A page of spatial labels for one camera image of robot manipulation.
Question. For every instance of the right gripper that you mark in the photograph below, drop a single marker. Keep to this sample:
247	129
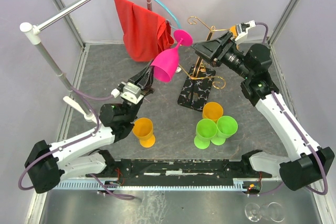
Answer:
215	50

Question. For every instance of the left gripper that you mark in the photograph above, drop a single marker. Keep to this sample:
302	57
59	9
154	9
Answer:
146	81

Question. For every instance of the pink wine glass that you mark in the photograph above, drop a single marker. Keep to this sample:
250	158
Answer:
166	63

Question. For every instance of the orange wine glass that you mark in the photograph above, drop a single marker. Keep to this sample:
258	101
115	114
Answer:
212	111
234	31
143	131

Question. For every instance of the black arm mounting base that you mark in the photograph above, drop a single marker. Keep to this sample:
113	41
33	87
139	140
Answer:
178	172

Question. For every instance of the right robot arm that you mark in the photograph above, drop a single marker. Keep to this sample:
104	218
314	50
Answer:
307	162

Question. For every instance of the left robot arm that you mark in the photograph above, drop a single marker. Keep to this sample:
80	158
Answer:
48	164

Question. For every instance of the gold wine glass rack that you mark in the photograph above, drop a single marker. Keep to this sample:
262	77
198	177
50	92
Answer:
197	86

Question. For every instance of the green wine glass right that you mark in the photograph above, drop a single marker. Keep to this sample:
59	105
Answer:
227	126

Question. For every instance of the green wine glass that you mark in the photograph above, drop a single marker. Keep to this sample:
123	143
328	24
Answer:
227	126
206	130

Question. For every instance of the green wine glass left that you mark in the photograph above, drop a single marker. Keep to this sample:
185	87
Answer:
206	130

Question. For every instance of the clear wine glass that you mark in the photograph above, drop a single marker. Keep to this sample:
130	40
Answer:
270	211

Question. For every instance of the red cloth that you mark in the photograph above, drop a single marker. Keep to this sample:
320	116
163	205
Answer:
145	33

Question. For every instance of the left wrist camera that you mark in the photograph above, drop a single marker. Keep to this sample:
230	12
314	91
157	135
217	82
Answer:
129	92

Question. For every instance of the silver clothes rail stand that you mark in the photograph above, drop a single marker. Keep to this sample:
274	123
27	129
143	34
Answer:
32	32

